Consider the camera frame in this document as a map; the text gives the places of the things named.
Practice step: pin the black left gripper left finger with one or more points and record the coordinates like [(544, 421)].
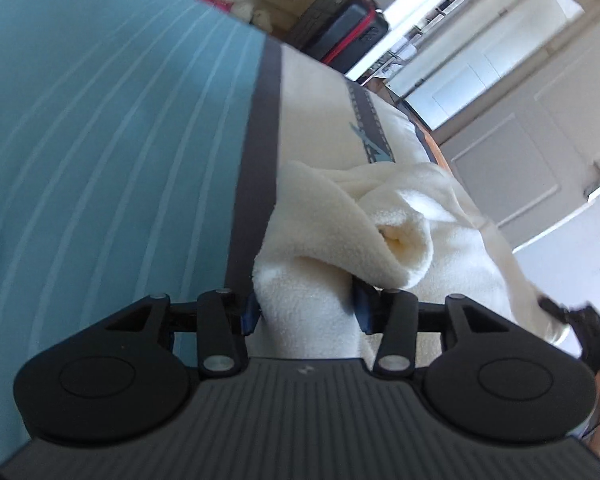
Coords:
[(136, 370)]

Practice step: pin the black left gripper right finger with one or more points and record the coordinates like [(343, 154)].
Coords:
[(476, 370)]

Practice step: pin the white fleece zip jacket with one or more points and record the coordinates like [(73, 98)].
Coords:
[(392, 226)]

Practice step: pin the white room door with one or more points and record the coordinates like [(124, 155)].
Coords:
[(533, 158)]

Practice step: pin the black red suitcase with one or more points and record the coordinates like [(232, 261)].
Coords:
[(338, 33)]

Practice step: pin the pink slippers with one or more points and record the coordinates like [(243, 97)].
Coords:
[(223, 5)]

